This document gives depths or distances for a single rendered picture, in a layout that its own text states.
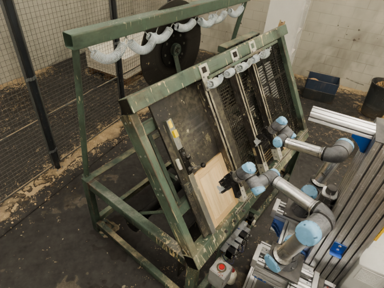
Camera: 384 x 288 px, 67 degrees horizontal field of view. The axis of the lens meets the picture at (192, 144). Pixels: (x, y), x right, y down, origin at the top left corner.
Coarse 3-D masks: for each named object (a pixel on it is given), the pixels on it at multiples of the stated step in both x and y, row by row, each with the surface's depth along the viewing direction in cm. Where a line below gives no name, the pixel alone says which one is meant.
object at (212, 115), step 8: (200, 72) 206; (208, 72) 212; (200, 80) 220; (208, 80) 212; (200, 88) 216; (208, 88) 211; (200, 96) 220; (208, 96) 217; (208, 104) 219; (208, 112) 222; (216, 112) 223; (216, 120) 223; (216, 128) 225; (216, 136) 229; (224, 136) 229; (224, 144) 229; (224, 152) 232; (224, 160) 236; (232, 160) 236; (232, 168) 235; (240, 184) 243; (240, 200) 246
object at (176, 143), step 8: (168, 120) 193; (168, 128) 193; (176, 144) 197; (176, 152) 200; (184, 168) 203; (192, 176) 207; (192, 184) 206; (192, 192) 211; (200, 192) 212; (200, 200) 212; (200, 208) 214; (208, 216) 217; (208, 224) 217; (208, 232) 222
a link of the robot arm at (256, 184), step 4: (252, 176) 167; (256, 176) 168; (260, 176) 170; (264, 176) 170; (248, 180) 167; (252, 180) 166; (256, 180) 166; (260, 180) 167; (264, 180) 168; (248, 184) 168; (252, 184) 166; (256, 184) 166; (260, 184) 166; (264, 184) 168; (268, 184) 171; (252, 188) 166; (256, 188) 165; (260, 188) 165; (264, 188) 166; (256, 192) 165; (260, 192) 165
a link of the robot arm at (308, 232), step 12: (312, 216) 144; (324, 216) 143; (300, 228) 141; (312, 228) 137; (324, 228) 139; (288, 240) 158; (300, 240) 143; (312, 240) 137; (276, 252) 168; (288, 252) 158; (276, 264) 167; (288, 264) 166
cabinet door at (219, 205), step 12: (216, 156) 230; (204, 168) 219; (216, 168) 229; (204, 180) 219; (216, 180) 229; (204, 192) 218; (216, 192) 228; (228, 192) 239; (216, 204) 228; (228, 204) 239; (216, 216) 227
